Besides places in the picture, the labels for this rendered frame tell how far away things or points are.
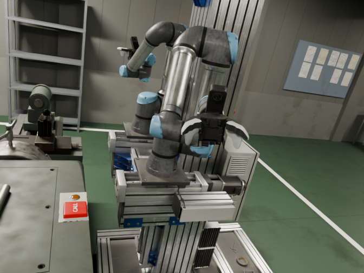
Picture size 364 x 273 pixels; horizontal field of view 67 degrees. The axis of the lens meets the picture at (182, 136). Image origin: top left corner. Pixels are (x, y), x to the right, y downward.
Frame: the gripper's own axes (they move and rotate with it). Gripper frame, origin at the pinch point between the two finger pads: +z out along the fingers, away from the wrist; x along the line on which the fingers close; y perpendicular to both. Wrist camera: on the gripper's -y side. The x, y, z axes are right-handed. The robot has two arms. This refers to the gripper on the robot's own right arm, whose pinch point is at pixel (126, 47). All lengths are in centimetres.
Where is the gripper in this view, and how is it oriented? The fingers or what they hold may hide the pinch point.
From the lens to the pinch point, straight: 218.7
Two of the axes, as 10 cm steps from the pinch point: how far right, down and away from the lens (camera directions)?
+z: -6.2, -3.9, 6.8
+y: -0.9, 8.9, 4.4
